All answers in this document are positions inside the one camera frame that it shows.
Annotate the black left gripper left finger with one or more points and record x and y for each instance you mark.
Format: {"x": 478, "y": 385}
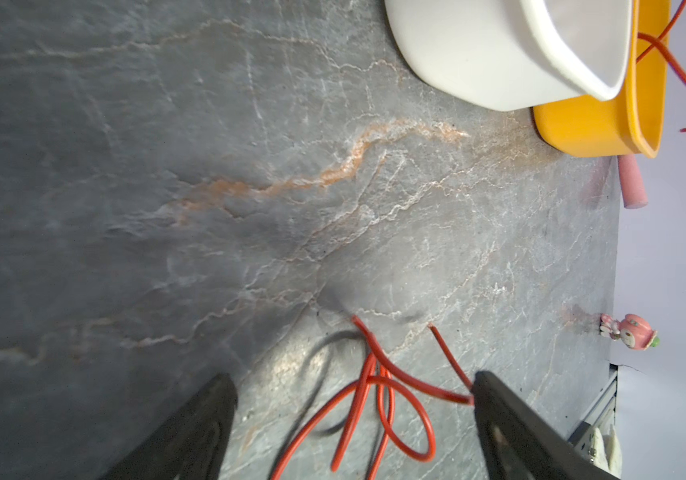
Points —
{"x": 190, "y": 444}

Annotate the yellow plastic tub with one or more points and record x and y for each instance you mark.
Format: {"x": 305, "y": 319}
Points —
{"x": 607, "y": 126}

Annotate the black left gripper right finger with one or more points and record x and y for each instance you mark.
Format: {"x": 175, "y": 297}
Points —
{"x": 517, "y": 443}

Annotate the white plastic tub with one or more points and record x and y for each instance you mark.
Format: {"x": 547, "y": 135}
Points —
{"x": 510, "y": 55}

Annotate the white rubber glove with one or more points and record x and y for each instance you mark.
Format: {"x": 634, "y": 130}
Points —
{"x": 605, "y": 451}

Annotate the small pink toy figure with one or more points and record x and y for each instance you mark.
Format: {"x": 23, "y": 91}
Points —
{"x": 633, "y": 331}

